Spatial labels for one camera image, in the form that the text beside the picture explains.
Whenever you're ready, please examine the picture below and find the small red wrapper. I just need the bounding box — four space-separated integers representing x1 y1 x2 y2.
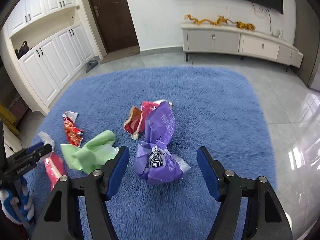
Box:
62 111 83 147

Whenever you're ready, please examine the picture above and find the pink wrapper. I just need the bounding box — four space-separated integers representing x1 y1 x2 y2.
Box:
38 131 66 191

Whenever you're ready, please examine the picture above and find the white wall cupboard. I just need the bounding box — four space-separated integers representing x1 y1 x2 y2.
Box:
1 0 106 115

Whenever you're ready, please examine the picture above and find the golden tiger ornament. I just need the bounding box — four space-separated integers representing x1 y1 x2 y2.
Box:
235 21 255 31

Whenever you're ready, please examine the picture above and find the blue white striped glove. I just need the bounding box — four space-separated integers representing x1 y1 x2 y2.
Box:
1 177 34 226

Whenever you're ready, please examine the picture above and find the golden dragon ornament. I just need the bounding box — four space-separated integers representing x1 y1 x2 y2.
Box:
184 14 228 26

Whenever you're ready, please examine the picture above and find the green crumpled wrapper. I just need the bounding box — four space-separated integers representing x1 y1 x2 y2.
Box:
60 130 119 174

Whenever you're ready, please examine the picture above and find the dark brown door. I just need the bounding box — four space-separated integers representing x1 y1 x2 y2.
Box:
89 0 138 53

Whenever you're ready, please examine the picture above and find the purple wrapper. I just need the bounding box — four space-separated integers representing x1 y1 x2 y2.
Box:
134 102 191 185

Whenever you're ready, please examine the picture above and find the red maroon snack bag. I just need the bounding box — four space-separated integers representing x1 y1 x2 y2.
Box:
123 99 172 140

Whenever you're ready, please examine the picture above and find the white TV cabinet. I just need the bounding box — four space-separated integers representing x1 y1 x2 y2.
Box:
181 23 303 68

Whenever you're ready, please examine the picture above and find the dark bag on shelf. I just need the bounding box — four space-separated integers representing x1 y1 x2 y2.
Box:
15 41 30 60

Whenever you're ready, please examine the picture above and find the blue fluffy blanket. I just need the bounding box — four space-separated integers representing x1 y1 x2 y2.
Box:
40 67 276 239

